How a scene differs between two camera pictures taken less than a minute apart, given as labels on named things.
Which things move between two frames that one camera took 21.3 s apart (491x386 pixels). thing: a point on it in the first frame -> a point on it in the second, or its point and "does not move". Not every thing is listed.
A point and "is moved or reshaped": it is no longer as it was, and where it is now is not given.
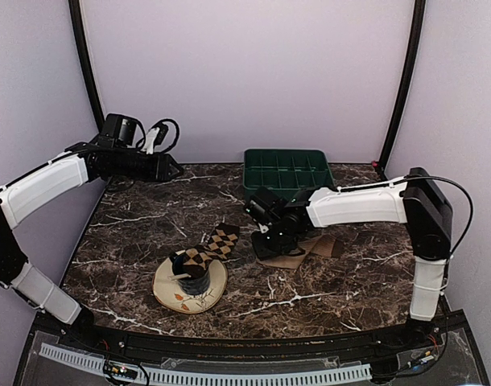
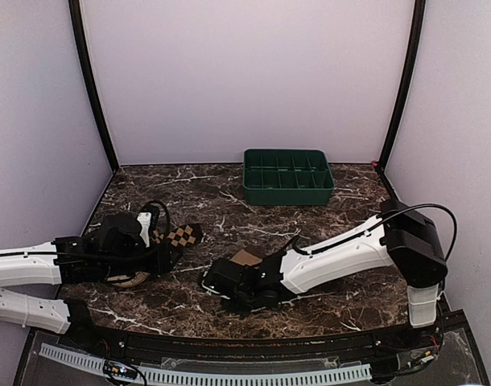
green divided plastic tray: (285, 171) does not move
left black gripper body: (125, 166) -> (125, 265)
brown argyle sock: (218, 245) -> (187, 235)
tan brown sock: (327, 245) is moved or reshaped
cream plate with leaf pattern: (172, 294) -> (139, 277)
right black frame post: (398, 104) does not move
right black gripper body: (277, 242) -> (241, 310)
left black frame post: (75, 9) does not move
